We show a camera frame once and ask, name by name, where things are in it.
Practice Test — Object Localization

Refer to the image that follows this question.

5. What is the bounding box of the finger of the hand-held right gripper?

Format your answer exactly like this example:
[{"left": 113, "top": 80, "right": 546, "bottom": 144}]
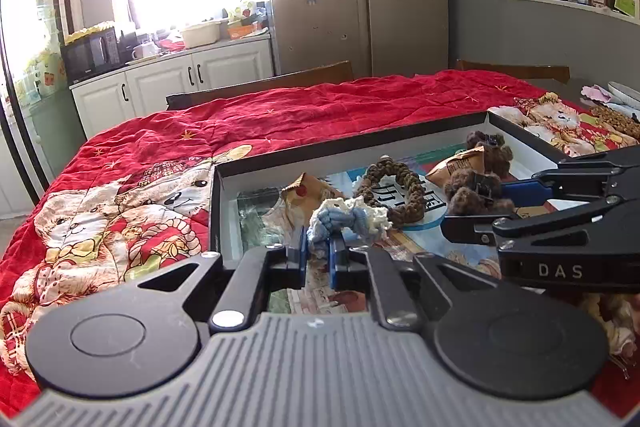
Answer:
[
  {"left": 440, "top": 197, "right": 640, "bottom": 250},
  {"left": 500, "top": 146, "right": 640, "bottom": 204}
]

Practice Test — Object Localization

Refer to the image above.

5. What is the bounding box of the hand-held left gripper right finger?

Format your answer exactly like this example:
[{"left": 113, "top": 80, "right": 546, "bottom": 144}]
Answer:
[{"left": 329, "top": 237, "right": 502, "bottom": 333}]

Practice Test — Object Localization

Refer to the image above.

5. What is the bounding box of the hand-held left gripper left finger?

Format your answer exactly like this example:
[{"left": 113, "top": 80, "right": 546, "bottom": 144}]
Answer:
[{"left": 122, "top": 227, "right": 308, "bottom": 331}]

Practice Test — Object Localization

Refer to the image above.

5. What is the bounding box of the brown fuzzy hair claw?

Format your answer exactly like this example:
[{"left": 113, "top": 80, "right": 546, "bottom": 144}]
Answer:
[
  {"left": 465, "top": 131, "right": 515, "bottom": 178},
  {"left": 442, "top": 169, "right": 516, "bottom": 215}
]

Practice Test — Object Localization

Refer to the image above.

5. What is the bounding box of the blue knitted scrunchie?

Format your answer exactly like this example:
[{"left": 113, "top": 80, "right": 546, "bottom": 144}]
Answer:
[{"left": 309, "top": 196, "right": 392, "bottom": 253}]

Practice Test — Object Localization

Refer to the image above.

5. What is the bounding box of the brown paper pyramid packet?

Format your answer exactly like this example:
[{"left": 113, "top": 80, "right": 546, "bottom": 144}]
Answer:
[
  {"left": 280, "top": 173, "right": 346, "bottom": 212},
  {"left": 425, "top": 146, "right": 488, "bottom": 188}
]

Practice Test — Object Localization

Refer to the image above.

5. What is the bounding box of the brown knitted scrunchie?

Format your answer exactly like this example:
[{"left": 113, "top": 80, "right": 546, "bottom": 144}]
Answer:
[{"left": 354, "top": 157, "right": 427, "bottom": 228}]

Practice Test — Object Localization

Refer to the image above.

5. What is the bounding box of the cream knitted scrunchie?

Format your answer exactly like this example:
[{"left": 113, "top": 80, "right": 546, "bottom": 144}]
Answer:
[{"left": 582, "top": 294, "right": 640, "bottom": 358}]

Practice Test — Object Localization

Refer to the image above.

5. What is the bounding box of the black cardboard box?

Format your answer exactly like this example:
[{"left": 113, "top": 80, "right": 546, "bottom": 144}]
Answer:
[{"left": 209, "top": 109, "right": 608, "bottom": 308}]

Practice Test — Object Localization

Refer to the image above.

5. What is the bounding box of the wooden bead trivet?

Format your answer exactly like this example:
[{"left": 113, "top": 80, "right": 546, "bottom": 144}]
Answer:
[{"left": 590, "top": 104, "right": 640, "bottom": 140}]

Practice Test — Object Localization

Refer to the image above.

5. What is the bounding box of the dark wooden chair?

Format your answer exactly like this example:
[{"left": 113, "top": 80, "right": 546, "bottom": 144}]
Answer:
[
  {"left": 166, "top": 61, "right": 354, "bottom": 110},
  {"left": 455, "top": 59, "right": 571, "bottom": 85}
]

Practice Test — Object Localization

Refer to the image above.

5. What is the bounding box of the pink cloth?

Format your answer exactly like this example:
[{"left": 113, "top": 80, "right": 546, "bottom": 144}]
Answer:
[{"left": 580, "top": 84, "right": 613, "bottom": 104}]

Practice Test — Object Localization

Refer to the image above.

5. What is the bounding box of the red printed blanket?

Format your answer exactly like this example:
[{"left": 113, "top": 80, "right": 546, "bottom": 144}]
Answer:
[{"left": 0, "top": 69, "right": 640, "bottom": 418}]

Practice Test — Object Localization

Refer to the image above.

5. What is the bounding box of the white cabinet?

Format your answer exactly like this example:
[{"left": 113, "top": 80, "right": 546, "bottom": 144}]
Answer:
[{"left": 70, "top": 38, "right": 276, "bottom": 140}]

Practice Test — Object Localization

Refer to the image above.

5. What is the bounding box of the white basin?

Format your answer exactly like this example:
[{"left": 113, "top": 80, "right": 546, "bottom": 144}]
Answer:
[{"left": 181, "top": 21, "right": 221, "bottom": 48}]

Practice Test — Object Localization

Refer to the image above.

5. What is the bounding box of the black microwave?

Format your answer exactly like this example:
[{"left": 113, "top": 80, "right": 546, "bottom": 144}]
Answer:
[{"left": 61, "top": 27, "right": 121, "bottom": 84}]

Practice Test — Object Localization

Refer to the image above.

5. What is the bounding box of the yellow fringe cover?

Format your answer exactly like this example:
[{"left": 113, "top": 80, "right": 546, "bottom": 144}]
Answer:
[{"left": 65, "top": 21, "right": 117, "bottom": 44}]

